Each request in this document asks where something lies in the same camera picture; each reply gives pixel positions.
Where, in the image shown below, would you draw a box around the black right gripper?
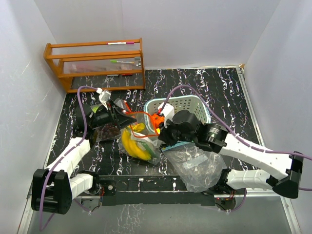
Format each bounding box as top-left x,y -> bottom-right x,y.
158,116 -> 196,147

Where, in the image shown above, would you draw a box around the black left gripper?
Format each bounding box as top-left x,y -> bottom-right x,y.
90,100 -> 137,130

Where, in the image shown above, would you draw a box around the dark red grapes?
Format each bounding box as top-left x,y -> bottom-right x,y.
96,124 -> 120,141

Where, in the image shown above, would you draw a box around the clear zip top bag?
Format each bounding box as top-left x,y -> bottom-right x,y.
91,123 -> 121,142

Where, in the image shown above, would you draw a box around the clear zip bag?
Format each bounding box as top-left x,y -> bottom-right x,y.
91,123 -> 121,142
118,109 -> 160,165
161,142 -> 227,193

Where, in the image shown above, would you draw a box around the yellow bananas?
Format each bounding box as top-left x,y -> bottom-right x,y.
121,123 -> 152,161

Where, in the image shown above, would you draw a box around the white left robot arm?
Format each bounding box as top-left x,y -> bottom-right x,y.
31,100 -> 136,215

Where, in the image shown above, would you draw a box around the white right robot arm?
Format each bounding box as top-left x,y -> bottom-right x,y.
158,110 -> 303,199

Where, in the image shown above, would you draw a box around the teal plastic basket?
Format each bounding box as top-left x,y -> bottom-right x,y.
143,95 -> 211,124

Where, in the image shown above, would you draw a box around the wooden rack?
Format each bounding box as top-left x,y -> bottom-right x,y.
43,39 -> 146,93

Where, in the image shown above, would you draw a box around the green white marker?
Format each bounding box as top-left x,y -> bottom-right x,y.
110,59 -> 135,64

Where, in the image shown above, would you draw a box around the pink white marker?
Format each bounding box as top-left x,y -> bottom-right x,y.
107,41 -> 135,45

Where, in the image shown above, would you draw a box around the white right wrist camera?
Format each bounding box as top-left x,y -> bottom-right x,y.
158,102 -> 175,128

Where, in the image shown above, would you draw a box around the black metal base rail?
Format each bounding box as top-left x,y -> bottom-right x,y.
80,175 -> 246,212

